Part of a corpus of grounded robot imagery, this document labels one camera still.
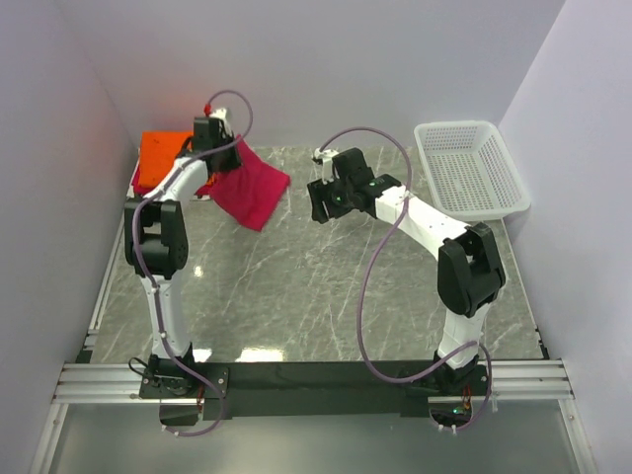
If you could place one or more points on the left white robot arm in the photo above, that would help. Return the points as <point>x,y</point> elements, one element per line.
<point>157,247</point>

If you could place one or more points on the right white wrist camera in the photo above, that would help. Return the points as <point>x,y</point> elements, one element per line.
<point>324,158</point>

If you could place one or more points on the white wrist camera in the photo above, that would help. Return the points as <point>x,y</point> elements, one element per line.
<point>324,158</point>
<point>223,114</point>

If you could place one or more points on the magenta t shirt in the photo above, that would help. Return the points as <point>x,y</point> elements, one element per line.
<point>251,193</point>

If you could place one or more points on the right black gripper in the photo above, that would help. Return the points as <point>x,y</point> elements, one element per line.
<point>319,193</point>

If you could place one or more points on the black base beam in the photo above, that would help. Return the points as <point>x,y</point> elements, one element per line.
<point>276,388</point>

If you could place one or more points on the white plastic basket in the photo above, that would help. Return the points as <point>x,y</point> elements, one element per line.
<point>470,171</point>

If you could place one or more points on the folded orange t shirt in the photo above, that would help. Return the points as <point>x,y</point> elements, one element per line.
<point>157,153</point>

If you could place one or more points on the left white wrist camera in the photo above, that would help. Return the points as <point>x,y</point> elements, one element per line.
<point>223,114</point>

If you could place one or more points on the aluminium rail frame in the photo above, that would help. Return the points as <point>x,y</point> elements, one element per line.
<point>80,383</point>

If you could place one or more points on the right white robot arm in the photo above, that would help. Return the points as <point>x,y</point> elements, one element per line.
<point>470,272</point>

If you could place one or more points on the folded red t shirt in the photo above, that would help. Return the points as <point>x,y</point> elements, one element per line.
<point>143,188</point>

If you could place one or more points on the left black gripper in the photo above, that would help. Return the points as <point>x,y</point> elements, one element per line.
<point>233,163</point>

